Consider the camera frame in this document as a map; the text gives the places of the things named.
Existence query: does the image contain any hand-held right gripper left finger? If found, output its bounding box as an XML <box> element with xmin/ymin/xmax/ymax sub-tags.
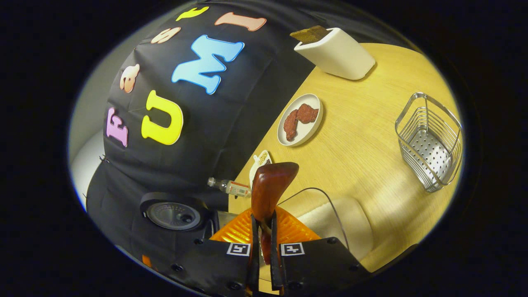
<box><xmin>157</xmin><ymin>207</ymin><xmax>260</xmax><ymax>297</ymax></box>

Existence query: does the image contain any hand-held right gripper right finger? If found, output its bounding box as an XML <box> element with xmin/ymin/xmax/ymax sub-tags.
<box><xmin>270</xmin><ymin>206</ymin><xmax>372</xmax><ymax>297</ymax></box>

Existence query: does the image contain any dark grey rice cooker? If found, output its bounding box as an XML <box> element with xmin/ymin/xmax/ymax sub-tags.
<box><xmin>139</xmin><ymin>192</ymin><xmax>238</xmax><ymax>244</ymax></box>

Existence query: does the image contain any brown wooden spoon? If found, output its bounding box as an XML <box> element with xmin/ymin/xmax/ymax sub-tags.
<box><xmin>251</xmin><ymin>162</ymin><xmax>299</xmax><ymax>264</ymax></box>

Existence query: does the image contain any clear plastic rice box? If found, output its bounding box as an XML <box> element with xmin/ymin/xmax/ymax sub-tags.
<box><xmin>277</xmin><ymin>188</ymin><xmax>374</xmax><ymax>260</ymax></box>

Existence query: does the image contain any metal wire chopstick holder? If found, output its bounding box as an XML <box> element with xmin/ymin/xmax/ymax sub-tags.
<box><xmin>395</xmin><ymin>92</ymin><xmax>463</xmax><ymax>193</ymax></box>

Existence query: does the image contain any small glass bottle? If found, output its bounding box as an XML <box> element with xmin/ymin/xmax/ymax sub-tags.
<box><xmin>207</xmin><ymin>177</ymin><xmax>251</xmax><ymax>198</ymax></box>

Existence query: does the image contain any small white seasoning dish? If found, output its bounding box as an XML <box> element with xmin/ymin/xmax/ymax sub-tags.
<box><xmin>249</xmin><ymin>150</ymin><xmax>273</xmax><ymax>188</ymax></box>

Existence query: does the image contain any red meat piece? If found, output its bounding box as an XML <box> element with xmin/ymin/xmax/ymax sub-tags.
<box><xmin>283</xmin><ymin>109</ymin><xmax>299</xmax><ymax>141</ymax></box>
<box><xmin>295</xmin><ymin>104</ymin><xmax>319</xmax><ymax>124</ymax></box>

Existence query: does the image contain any black backdrop cloth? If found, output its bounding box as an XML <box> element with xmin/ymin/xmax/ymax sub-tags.
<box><xmin>85</xmin><ymin>0</ymin><xmax>413</xmax><ymax>289</ymax></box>

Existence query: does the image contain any white round plate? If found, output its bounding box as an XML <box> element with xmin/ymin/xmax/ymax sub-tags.
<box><xmin>277</xmin><ymin>93</ymin><xmax>324</xmax><ymax>147</ymax></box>

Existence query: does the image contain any white toaster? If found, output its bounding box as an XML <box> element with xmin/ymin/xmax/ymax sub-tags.
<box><xmin>294</xmin><ymin>27</ymin><xmax>376</xmax><ymax>80</ymax></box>

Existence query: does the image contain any brown toast slice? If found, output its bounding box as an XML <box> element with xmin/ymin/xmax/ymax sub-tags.
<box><xmin>290</xmin><ymin>26</ymin><xmax>330</xmax><ymax>45</ymax></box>

